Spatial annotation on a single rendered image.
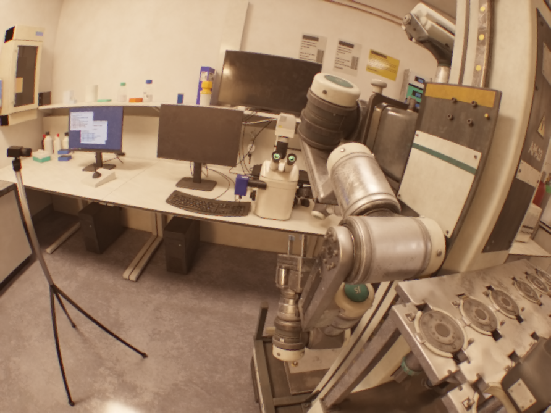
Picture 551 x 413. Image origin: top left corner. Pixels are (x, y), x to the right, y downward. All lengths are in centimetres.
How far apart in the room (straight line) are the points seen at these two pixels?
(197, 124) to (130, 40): 133
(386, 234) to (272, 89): 161
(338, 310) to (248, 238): 192
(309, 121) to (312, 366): 103
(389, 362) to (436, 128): 51
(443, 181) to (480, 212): 8
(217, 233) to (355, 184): 202
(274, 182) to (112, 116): 128
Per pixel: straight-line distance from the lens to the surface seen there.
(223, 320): 172
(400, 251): 33
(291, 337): 61
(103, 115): 197
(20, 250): 243
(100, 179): 178
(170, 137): 160
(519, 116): 44
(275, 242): 233
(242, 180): 122
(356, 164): 42
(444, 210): 43
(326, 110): 58
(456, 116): 44
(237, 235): 231
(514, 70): 46
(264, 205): 129
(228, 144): 150
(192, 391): 146
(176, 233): 181
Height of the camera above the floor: 136
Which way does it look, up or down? 24 degrees down
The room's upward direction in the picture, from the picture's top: 10 degrees clockwise
